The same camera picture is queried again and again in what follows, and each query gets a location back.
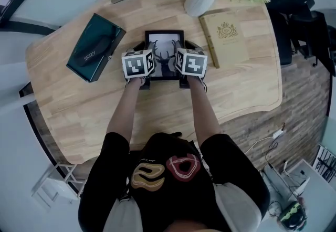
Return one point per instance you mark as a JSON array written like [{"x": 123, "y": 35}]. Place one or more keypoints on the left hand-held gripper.
[{"x": 135, "y": 65}]

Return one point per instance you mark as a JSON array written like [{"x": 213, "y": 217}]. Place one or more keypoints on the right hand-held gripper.
[{"x": 193, "y": 64}]

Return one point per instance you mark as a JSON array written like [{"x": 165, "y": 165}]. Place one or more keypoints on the black deer picture frame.
[{"x": 164, "y": 39}]

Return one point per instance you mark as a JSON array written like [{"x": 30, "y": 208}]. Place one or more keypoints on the person's right forearm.
[{"x": 202, "y": 110}]

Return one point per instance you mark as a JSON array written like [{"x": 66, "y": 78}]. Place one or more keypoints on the person's left forearm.
[{"x": 123, "y": 110}]

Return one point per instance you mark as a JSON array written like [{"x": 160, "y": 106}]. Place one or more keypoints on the beige book with crest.
[{"x": 228, "y": 39}]

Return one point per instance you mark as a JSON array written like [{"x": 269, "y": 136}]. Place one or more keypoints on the dark green box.
[{"x": 94, "y": 47}]

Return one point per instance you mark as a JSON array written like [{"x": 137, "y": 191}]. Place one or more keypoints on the black office chair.
[{"x": 296, "y": 2}]

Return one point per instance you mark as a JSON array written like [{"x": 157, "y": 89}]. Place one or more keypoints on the person's black printed shirt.
[{"x": 170, "y": 173}]

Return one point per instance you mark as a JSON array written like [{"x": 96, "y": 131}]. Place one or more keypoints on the white power adapter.
[{"x": 279, "y": 134}]

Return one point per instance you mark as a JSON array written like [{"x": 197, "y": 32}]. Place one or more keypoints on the white rack with black bars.
[{"x": 325, "y": 162}]

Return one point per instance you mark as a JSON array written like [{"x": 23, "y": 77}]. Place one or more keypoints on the white side table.
[{"x": 315, "y": 194}]

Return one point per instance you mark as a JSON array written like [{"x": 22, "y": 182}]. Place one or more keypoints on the green and black headset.
[{"x": 292, "y": 215}]

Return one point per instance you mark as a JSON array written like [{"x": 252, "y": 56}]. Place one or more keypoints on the white desk leg frame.
[{"x": 56, "y": 183}]

